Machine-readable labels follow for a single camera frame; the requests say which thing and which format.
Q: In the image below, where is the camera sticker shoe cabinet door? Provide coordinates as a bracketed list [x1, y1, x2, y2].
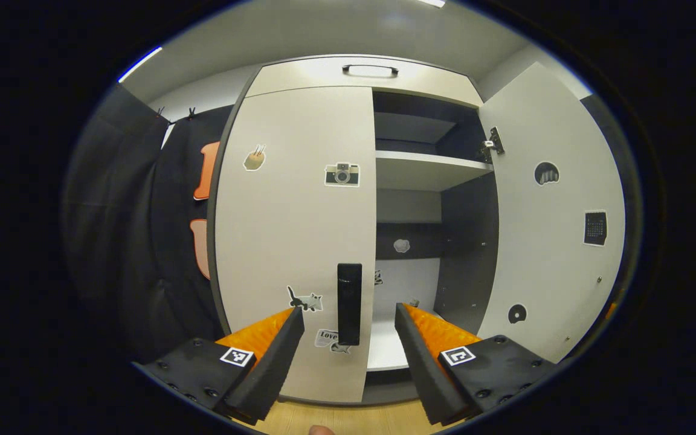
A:
[215, 86, 378, 404]

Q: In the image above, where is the metal door hinge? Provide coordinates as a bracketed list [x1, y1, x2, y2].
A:
[481, 127, 506, 164]

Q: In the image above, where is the black door handle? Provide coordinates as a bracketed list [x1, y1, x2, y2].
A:
[337, 262, 363, 346]

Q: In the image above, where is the beige cabinet drawer front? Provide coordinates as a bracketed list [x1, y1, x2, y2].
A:
[245, 56, 485, 109]

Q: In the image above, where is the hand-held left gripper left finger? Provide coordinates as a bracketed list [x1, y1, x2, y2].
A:
[132, 306, 305, 425]

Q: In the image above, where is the black drawer handle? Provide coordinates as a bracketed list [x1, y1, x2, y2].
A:
[342, 64, 399, 78]

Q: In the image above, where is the beige double-door shoe cabinet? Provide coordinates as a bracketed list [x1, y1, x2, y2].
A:
[206, 54, 506, 407]

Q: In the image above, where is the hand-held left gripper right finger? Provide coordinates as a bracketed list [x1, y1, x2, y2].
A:
[395, 303, 566, 427]

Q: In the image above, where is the headphone sticker shoe cabinet door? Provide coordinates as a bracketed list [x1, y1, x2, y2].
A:
[477, 62, 627, 363]

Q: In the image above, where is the white cabinet shelf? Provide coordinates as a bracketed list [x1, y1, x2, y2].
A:
[375, 150, 494, 192]
[366, 305, 445, 372]

